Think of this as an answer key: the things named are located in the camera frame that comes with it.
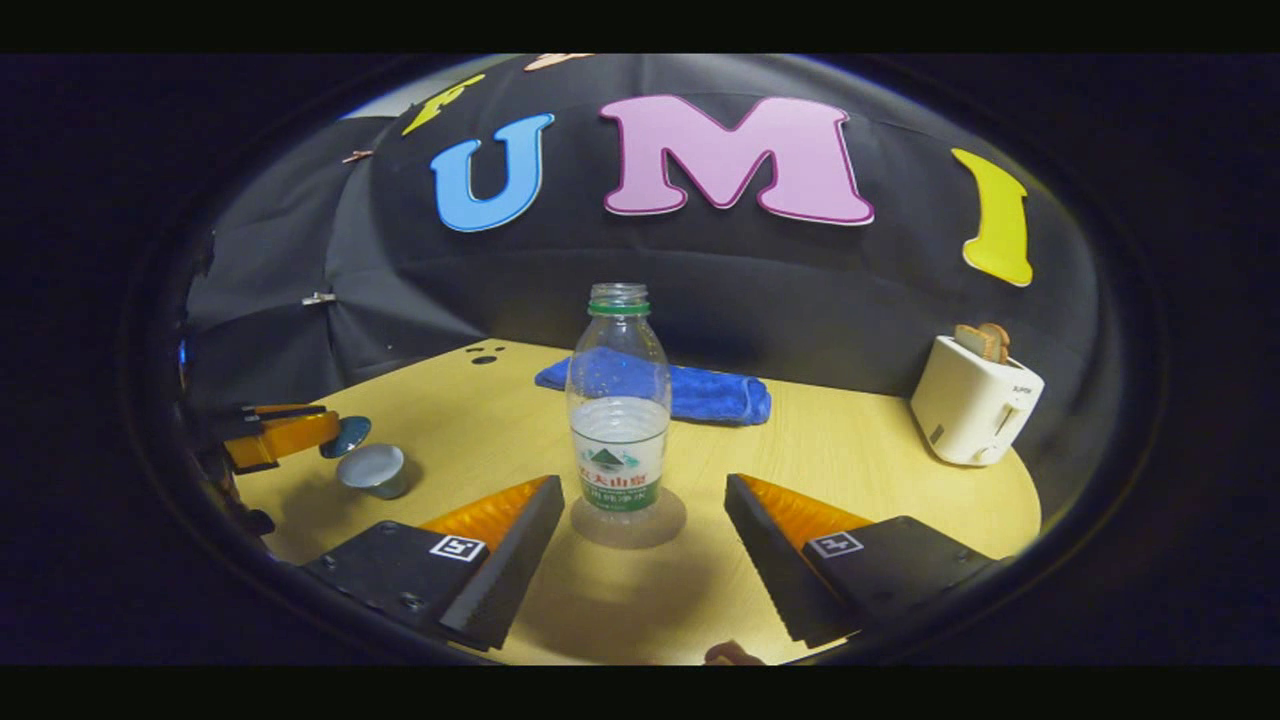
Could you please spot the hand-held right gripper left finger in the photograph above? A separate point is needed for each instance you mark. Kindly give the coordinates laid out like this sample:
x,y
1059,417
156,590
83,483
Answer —
x,y
510,570

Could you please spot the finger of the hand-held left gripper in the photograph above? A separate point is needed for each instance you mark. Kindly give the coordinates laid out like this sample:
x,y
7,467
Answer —
x,y
285,438
290,409

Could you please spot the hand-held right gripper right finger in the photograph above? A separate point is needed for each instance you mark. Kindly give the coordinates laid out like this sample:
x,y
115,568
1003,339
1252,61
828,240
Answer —
x,y
775,560

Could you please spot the dark teal teacup lid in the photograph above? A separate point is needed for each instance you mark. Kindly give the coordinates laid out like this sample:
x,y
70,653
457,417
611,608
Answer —
x,y
347,437

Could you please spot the white-lined teacup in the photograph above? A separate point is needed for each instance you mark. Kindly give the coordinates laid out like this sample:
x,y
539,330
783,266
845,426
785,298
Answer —
x,y
372,468

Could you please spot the clear plastic water bottle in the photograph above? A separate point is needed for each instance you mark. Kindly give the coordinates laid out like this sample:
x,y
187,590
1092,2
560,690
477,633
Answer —
x,y
618,440

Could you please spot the silver metal clip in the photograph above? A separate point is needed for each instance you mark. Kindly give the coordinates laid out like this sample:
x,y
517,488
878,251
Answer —
x,y
318,298

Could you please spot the blue towel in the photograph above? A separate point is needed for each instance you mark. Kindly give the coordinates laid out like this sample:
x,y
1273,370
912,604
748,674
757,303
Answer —
x,y
715,395

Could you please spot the white toaster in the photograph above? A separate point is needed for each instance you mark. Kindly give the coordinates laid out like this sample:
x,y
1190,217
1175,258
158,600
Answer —
x,y
970,410

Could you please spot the black backdrop cloth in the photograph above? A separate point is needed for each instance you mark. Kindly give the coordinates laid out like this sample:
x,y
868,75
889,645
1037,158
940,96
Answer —
x,y
750,290

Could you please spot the toast bread slice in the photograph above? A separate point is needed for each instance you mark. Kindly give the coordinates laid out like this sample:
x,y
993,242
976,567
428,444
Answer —
x,y
970,343
999,340

